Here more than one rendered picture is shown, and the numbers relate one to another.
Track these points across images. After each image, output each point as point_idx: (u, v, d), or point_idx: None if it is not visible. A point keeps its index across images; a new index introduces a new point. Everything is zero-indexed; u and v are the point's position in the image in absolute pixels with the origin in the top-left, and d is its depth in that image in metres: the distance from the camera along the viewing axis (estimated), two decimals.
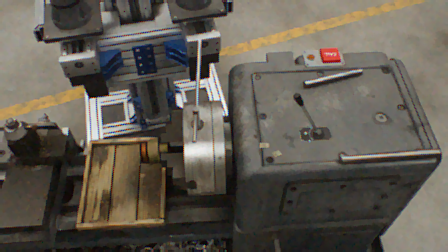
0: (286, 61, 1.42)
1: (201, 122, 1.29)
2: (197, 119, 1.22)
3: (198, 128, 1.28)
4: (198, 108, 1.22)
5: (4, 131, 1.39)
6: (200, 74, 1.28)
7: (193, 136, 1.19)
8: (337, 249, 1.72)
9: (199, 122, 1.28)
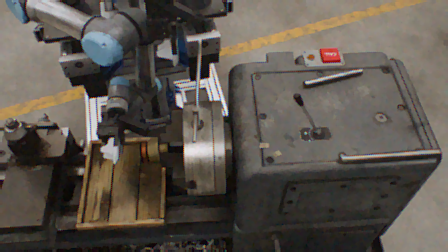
0: (286, 61, 1.42)
1: (201, 122, 1.29)
2: (197, 119, 1.22)
3: (198, 128, 1.28)
4: (198, 108, 1.22)
5: (4, 131, 1.39)
6: (200, 74, 1.28)
7: (193, 136, 1.19)
8: (337, 249, 1.72)
9: (199, 122, 1.28)
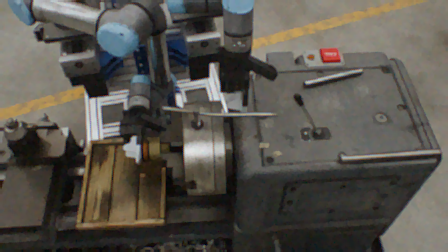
0: (286, 61, 1.42)
1: (198, 128, 1.28)
2: (187, 113, 1.23)
3: (192, 124, 1.29)
4: (195, 110, 1.21)
5: (4, 131, 1.39)
6: (238, 117, 1.20)
7: (167, 107, 1.24)
8: (337, 249, 1.72)
9: (196, 124, 1.28)
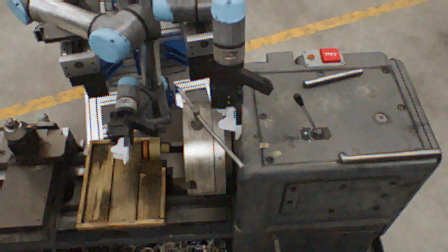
0: (286, 61, 1.42)
1: (194, 127, 1.28)
2: (190, 108, 1.24)
3: (193, 121, 1.29)
4: (193, 110, 1.21)
5: (4, 131, 1.39)
6: (217, 142, 1.16)
7: (182, 91, 1.26)
8: (337, 249, 1.72)
9: (195, 123, 1.28)
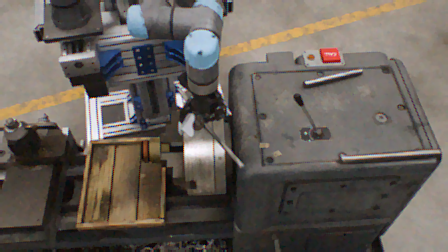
0: (286, 61, 1.42)
1: (194, 127, 1.28)
2: None
3: (193, 121, 1.29)
4: None
5: (4, 131, 1.39)
6: (217, 142, 1.16)
7: (182, 91, 1.26)
8: (337, 249, 1.72)
9: (195, 123, 1.28)
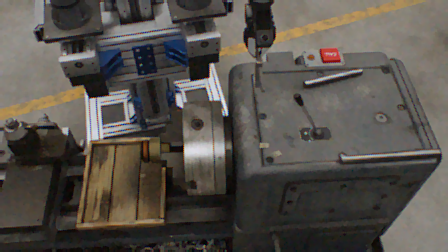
0: (286, 61, 1.42)
1: (194, 127, 1.28)
2: (262, 71, 1.23)
3: (193, 121, 1.29)
4: (262, 60, 1.23)
5: (4, 131, 1.39)
6: None
7: (261, 85, 1.19)
8: (337, 249, 1.72)
9: (259, 78, 1.29)
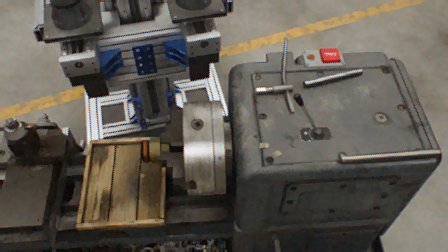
0: (286, 61, 1.42)
1: (194, 127, 1.28)
2: (287, 95, 1.32)
3: (193, 121, 1.29)
4: (292, 89, 1.34)
5: (4, 131, 1.39)
6: (283, 62, 1.42)
7: (293, 108, 1.28)
8: (337, 249, 1.72)
9: (268, 91, 1.34)
